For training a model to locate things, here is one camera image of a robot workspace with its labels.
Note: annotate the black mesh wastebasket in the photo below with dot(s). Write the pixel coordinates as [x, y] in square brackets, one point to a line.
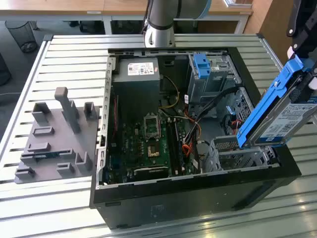
[21, 34]

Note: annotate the metal disk bay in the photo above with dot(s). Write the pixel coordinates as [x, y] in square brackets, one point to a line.
[230, 158]

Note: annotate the hard disk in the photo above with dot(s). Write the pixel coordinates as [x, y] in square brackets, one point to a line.
[272, 104]

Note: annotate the metal optical drive cage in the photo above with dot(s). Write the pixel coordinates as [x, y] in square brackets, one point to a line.
[198, 86]

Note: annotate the green RAM stick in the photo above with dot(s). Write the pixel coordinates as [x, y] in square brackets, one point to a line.
[47, 155]

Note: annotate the brown wooden cabinet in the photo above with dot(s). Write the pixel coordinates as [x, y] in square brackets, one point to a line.
[272, 17]

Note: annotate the black heatsink card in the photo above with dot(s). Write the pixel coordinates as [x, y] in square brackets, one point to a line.
[151, 172]

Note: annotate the grey parts rack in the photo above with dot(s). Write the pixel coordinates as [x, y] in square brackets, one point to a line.
[59, 138]

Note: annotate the CPU socket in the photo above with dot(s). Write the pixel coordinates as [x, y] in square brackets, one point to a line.
[146, 124]

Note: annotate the green motherboard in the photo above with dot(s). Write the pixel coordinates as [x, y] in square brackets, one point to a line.
[131, 148]

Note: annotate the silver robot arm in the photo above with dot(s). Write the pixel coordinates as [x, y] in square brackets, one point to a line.
[161, 15]

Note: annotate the black PC case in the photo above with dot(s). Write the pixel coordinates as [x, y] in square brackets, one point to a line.
[173, 198]

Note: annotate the blue drive latch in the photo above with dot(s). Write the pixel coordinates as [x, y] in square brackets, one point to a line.
[201, 65]

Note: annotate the grey power supply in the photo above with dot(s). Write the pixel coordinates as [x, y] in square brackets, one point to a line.
[136, 94]

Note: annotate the wooden desk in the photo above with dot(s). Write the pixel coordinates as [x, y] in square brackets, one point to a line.
[49, 6]
[223, 7]

